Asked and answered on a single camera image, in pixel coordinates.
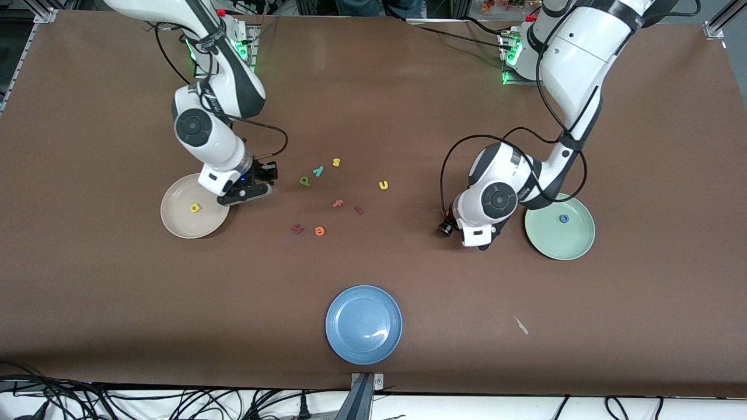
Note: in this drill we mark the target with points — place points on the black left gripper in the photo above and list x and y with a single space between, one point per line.
447 227

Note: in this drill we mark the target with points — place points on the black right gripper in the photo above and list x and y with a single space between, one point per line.
259 173

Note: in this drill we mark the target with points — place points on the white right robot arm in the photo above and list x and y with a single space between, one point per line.
204 128

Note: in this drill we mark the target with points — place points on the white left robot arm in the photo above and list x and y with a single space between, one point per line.
572 58

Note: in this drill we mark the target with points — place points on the beige plate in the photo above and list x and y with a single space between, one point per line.
187 224

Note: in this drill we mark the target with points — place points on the green plate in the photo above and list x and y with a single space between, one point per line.
563 239

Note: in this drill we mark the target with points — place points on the white paper scrap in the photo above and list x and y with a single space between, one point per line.
521 325

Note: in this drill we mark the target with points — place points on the blue plate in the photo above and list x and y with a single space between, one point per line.
363 325

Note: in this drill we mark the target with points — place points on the brown table cover sheet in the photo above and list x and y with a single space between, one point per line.
117 291

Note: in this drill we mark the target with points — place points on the person in blue jeans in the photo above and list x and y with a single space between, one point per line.
373 6

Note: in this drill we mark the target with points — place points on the orange patterned background object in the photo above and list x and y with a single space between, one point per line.
502 4

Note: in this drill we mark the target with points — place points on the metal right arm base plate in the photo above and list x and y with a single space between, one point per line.
252 55

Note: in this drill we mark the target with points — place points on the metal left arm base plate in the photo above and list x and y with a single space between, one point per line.
506 76

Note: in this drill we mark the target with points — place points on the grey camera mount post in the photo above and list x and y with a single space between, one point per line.
360 399

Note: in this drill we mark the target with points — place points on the aluminium frame corner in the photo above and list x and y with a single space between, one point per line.
45 14
715 26

